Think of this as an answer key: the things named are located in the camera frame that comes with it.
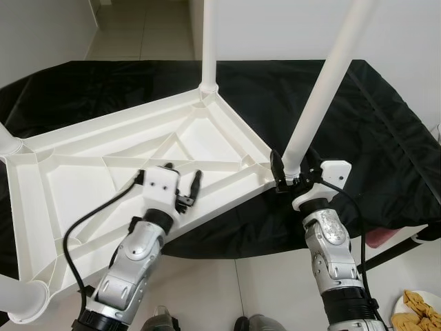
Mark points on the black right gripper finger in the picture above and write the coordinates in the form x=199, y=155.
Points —
x=313, y=171
x=277, y=167

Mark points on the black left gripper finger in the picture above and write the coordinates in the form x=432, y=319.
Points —
x=196, y=183
x=167, y=166

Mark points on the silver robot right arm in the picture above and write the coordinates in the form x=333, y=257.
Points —
x=331, y=241

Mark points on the black tablecloth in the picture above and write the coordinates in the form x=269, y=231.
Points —
x=386, y=124

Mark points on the pink cloth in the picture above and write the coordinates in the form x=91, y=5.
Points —
x=379, y=237

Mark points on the grey robot left foot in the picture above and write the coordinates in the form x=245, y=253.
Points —
x=162, y=321

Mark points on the yellow cloth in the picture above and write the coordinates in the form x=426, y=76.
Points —
x=419, y=314

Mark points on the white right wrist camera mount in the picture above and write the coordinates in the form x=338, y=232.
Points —
x=336, y=172

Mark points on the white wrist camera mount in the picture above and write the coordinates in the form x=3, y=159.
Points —
x=162, y=189
x=336, y=172

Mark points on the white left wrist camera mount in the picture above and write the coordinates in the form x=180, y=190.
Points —
x=162, y=189

